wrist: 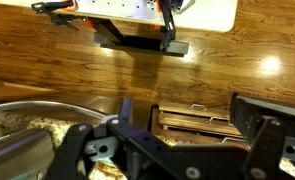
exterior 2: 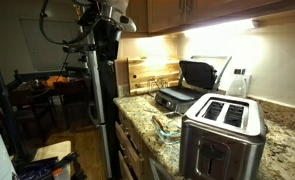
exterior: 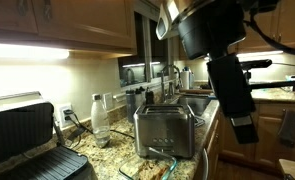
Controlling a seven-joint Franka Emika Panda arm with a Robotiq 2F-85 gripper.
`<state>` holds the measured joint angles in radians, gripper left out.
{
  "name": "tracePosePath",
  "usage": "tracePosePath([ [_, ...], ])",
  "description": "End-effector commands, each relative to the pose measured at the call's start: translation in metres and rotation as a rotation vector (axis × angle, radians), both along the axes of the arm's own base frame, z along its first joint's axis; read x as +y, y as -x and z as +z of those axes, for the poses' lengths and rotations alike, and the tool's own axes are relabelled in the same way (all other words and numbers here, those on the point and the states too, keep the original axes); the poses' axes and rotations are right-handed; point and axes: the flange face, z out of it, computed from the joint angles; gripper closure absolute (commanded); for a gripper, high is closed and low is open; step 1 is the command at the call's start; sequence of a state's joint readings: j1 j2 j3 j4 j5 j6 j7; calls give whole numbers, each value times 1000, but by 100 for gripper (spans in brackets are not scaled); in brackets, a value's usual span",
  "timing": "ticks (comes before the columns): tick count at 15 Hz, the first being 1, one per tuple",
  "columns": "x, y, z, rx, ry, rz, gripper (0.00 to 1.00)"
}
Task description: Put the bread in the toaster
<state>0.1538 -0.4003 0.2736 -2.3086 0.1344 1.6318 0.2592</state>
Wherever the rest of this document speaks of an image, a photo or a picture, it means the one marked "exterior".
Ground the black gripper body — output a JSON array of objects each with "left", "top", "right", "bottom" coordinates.
[{"left": 206, "top": 54, "right": 257, "bottom": 118}]

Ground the brown toasted bread slice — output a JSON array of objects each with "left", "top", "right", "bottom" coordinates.
[{"left": 133, "top": 161, "right": 170, "bottom": 180}]

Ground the stainless steel two-slot toaster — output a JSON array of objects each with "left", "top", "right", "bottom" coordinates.
[{"left": 133, "top": 103, "right": 197, "bottom": 160}]

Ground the wooden cabinet door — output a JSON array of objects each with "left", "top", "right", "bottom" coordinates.
[{"left": 220, "top": 99, "right": 295, "bottom": 169}]

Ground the wooden drawer base cabinet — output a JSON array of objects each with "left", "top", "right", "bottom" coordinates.
[{"left": 193, "top": 109, "right": 223, "bottom": 180}]

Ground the stainless steel sink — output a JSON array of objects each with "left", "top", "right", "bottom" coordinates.
[{"left": 176, "top": 94, "right": 217, "bottom": 118}]

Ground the dark hanging towel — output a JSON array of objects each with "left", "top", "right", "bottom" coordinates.
[{"left": 277, "top": 109, "right": 295, "bottom": 148}]

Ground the white canister with lid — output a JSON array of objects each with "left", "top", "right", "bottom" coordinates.
[{"left": 181, "top": 66, "right": 195, "bottom": 90}]

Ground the dim under-cabinet light strip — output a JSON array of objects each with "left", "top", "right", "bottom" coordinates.
[{"left": 236, "top": 49, "right": 285, "bottom": 59}]

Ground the chrome kitchen faucet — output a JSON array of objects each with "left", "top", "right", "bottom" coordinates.
[{"left": 160, "top": 64, "right": 184, "bottom": 104}]

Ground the black soap dispenser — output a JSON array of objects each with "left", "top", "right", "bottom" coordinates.
[{"left": 144, "top": 87, "right": 156, "bottom": 106}]

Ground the wooden corner upper cabinet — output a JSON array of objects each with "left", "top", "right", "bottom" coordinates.
[{"left": 236, "top": 0, "right": 295, "bottom": 52}]

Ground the small dark capped bottle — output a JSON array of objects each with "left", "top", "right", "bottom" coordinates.
[{"left": 135, "top": 85, "right": 147, "bottom": 108}]

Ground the dark kitchen window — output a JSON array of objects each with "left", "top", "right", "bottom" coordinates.
[{"left": 117, "top": 11, "right": 175, "bottom": 90}]

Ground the dark grey tumbler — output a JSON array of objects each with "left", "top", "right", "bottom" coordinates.
[{"left": 125, "top": 89, "right": 139, "bottom": 124}]

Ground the clear glass baking dish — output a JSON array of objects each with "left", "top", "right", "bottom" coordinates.
[{"left": 118, "top": 146, "right": 178, "bottom": 180}]

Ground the bright under-cabinet light strip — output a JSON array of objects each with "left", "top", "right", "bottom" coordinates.
[{"left": 0, "top": 42, "right": 71, "bottom": 61}]

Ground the black panini press grill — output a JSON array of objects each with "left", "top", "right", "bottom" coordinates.
[{"left": 0, "top": 91, "right": 90, "bottom": 180}]

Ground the black stereo camera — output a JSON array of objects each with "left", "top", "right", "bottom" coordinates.
[{"left": 240, "top": 59, "right": 273, "bottom": 71}]

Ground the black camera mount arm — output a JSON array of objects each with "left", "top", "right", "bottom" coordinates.
[{"left": 246, "top": 69, "right": 295, "bottom": 93}]

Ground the curved silver dishwasher handle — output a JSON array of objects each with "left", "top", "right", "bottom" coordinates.
[{"left": 200, "top": 148, "right": 211, "bottom": 180}]

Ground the white wall switch plate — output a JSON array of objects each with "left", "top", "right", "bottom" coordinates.
[{"left": 102, "top": 92, "right": 115, "bottom": 111}]

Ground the black power cord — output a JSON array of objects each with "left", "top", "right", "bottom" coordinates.
[{"left": 63, "top": 109, "right": 136, "bottom": 148}]

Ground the white wall power outlet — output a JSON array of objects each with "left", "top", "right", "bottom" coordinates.
[{"left": 57, "top": 103, "right": 76, "bottom": 130}]

